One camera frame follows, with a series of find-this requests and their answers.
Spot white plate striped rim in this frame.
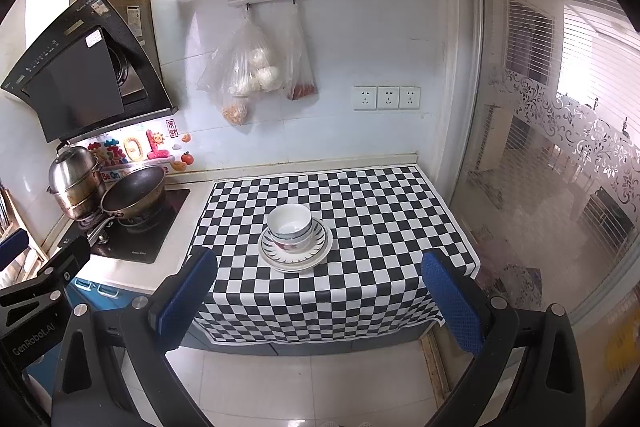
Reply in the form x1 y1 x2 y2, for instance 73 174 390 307
263 227 327 262

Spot black range hood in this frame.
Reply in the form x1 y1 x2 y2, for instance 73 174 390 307
0 0 178 144

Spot clear bag of orange food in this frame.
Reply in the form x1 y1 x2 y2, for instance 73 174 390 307
221 97 250 126

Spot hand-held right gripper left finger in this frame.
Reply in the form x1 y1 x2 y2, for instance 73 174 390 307
50 246 219 427

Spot black glass gas stove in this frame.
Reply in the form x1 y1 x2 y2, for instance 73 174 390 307
57 187 192 265

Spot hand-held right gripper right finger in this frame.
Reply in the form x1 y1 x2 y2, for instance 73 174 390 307
421 251 586 427

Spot black white checkered cloth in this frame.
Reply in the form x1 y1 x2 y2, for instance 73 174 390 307
187 166 482 348

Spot white bowl black rim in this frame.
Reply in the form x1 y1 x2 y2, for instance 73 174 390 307
272 216 326 253

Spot clear bag of red food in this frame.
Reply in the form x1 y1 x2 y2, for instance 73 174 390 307
282 2 318 102

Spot dark frying pan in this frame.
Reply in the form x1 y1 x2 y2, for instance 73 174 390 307
86 164 167 240

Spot sliding glass door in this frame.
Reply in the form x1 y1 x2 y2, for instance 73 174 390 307
435 0 640 383

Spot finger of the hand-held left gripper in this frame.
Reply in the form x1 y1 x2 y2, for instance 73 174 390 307
0 234 92 308
0 229 28 270

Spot steel steamer pot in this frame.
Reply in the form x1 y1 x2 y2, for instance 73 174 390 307
47 141 106 220

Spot white bowl red flowers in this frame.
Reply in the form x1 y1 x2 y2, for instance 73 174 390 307
272 237 313 256

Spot colourful wall stickers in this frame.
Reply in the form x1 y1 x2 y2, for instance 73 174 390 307
87 119 195 180

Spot white bowl blue rim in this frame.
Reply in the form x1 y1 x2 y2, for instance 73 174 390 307
266 204 314 242

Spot white plate grey pattern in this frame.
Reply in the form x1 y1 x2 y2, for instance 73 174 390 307
260 219 334 270

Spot blue lower cabinet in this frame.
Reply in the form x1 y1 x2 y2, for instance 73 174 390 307
22 277 441 408

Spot clear bag of white buns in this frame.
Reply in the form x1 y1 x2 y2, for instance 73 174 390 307
196 4 281 105

